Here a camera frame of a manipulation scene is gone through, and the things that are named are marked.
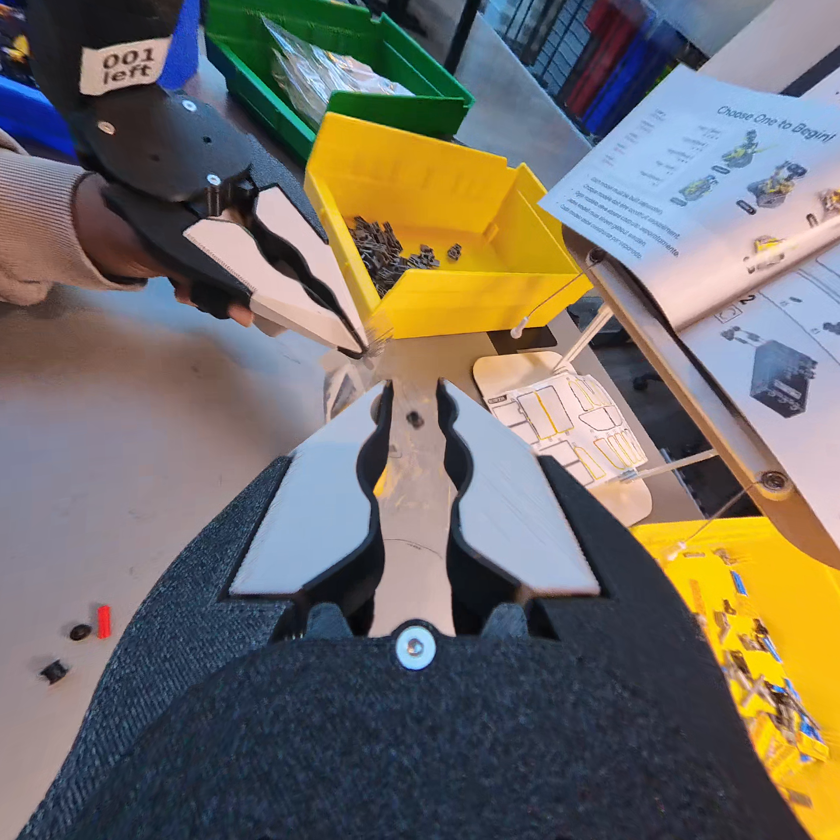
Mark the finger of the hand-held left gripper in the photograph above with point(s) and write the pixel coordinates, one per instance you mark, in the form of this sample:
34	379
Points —
256	276
295	230

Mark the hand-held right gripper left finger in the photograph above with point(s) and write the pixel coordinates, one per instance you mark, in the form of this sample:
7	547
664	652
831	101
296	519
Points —
309	519

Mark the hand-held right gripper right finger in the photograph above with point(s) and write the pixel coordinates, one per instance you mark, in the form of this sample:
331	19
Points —
525	519

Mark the clear plastic bag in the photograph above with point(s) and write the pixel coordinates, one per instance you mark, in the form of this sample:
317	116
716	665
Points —
414	512

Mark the pile of small colourful parts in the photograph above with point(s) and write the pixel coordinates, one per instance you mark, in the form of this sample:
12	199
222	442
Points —
104	621

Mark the person's left forearm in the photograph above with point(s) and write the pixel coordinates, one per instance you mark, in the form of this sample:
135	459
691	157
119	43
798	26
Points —
40	223

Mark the person's left hand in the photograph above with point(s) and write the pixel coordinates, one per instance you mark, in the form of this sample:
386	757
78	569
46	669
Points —
112	243

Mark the pile of grey connector parts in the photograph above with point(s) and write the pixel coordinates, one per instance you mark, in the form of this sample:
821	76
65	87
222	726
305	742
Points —
387	256

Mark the white sticker sheet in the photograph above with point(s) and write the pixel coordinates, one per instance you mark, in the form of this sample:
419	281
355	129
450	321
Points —
565	420

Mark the blue bin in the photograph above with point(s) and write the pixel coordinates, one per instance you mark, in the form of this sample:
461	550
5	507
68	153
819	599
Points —
26	112

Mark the clear bag of parts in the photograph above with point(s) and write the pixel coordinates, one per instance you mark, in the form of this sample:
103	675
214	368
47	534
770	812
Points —
322	72

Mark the yellow divided bin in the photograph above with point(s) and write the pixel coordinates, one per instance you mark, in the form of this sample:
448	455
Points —
683	565

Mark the green bin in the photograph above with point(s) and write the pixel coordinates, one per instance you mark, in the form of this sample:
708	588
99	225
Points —
407	105

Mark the white stand pole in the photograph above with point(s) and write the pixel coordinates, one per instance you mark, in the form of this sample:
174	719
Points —
584	335

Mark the yellow bin with grey parts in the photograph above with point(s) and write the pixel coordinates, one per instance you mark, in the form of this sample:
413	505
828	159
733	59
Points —
499	295

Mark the white book stand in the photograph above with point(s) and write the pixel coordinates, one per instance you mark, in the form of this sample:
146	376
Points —
696	381

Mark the pile of yellow parts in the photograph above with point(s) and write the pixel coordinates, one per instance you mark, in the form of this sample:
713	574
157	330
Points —
768	683

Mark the instruction booklet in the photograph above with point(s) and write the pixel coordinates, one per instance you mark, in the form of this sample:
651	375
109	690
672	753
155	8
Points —
683	197

